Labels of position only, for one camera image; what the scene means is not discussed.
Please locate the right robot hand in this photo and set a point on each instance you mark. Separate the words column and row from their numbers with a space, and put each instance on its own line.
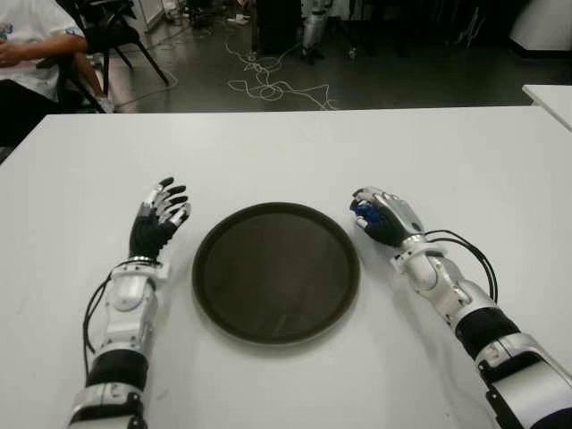
column 397, row 219

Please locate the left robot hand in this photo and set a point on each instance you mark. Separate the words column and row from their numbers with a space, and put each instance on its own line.
column 147, row 232

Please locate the blue Oreo packet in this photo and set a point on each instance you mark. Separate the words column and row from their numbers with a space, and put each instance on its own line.
column 372, row 213

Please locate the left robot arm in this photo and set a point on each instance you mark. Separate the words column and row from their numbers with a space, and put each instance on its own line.
column 129, row 290

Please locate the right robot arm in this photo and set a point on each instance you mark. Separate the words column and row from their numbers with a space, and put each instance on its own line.
column 487, row 326

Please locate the round brown tray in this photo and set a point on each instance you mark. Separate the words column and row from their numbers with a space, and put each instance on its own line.
column 277, row 277

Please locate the white side table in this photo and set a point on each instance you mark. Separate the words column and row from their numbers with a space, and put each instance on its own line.
column 554, row 100

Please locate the black chair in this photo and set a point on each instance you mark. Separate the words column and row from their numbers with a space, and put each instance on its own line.
column 47, row 64
column 114, row 29

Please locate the white panel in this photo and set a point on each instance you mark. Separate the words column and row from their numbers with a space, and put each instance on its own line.
column 149, row 13

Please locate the seated person white shirt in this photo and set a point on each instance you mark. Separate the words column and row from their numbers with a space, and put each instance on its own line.
column 27, row 27

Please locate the white cabinet black base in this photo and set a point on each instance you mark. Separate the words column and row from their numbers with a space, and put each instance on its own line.
column 545, row 22

